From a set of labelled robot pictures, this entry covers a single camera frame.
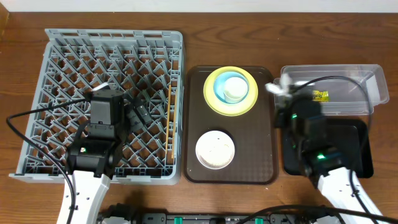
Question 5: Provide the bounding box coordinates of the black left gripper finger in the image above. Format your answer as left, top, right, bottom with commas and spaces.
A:
124, 105, 144, 132
134, 98, 152, 124

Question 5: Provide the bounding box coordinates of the yellow green snack wrapper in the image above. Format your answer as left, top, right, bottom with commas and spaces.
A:
312, 90, 329, 102

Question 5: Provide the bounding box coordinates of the white tissue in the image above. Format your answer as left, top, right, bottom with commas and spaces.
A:
265, 73, 305, 97

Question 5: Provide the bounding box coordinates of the white rice bowl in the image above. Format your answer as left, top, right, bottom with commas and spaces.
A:
195, 131, 236, 170

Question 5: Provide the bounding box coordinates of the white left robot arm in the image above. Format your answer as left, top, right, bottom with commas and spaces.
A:
57, 96, 149, 223

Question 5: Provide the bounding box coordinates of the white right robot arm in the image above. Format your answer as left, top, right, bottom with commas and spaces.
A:
275, 95, 382, 223

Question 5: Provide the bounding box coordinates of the right wooden chopstick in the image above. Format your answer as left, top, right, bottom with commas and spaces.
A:
171, 91, 178, 161

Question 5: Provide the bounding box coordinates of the wooden chopstick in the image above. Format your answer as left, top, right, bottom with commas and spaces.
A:
165, 84, 172, 154
171, 91, 178, 161

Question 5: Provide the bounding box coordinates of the left wooden chopstick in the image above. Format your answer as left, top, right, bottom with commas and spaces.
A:
165, 84, 172, 154

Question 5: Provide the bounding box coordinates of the grey plastic dish rack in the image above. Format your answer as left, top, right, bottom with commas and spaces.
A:
11, 29, 185, 185

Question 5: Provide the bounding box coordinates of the clear plastic bin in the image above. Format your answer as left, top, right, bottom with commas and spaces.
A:
280, 64, 389, 116

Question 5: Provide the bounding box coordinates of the black tray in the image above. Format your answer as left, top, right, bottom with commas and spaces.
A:
281, 118, 374, 179

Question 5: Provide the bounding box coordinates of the brown serving tray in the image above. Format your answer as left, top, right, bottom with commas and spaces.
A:
183, 66, 278, 185

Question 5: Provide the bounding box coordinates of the white cup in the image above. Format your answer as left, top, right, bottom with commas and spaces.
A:
223, 77, 248, 103

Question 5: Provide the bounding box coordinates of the yellow plate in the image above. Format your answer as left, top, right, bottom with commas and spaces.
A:
203, 66, 258, 116

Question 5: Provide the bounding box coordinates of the light blue bowl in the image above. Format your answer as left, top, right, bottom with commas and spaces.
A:
213, 72, 249, 104

